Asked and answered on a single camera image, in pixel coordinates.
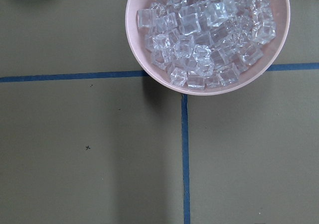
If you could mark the clear ice cubes pile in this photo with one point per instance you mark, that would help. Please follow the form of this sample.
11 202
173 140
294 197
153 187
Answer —
206 43

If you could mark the pink bowl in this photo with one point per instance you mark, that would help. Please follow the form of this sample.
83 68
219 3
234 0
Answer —
135 36

